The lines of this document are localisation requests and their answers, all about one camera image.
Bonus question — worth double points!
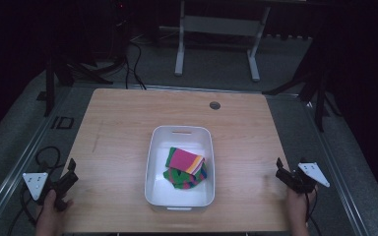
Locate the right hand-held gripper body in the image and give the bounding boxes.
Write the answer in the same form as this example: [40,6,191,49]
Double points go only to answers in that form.
[284,160,331,195]

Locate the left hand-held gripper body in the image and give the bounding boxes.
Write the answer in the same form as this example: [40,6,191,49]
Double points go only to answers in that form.
[22,170,75,212]

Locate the pink striped sock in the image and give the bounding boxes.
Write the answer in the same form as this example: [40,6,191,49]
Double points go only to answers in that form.
[164,147,207,176]

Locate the green striped sock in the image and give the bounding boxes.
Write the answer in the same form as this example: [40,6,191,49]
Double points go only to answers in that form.
[162,164,209,191]

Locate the white plastic bin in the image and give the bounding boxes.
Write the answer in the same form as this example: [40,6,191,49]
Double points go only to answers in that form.
[144,125,217,211]

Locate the person's right hand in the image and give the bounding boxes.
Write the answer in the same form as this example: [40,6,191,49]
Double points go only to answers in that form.
[284,186,319,227]

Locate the person's left hand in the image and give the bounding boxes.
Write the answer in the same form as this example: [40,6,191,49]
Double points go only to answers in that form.
[34,189,75,230]

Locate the black metal stand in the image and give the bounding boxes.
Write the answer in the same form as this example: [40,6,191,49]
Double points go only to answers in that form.
[261,38,343,134]
[36,55,128,118]

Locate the black cable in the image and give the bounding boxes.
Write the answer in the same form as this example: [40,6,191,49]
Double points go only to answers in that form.
[123,38,148,91]
[7,146,66,236]
[304,192,323,236]

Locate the white metal desk frame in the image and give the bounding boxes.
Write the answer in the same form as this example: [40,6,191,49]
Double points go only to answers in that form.
[173,0,272,83]

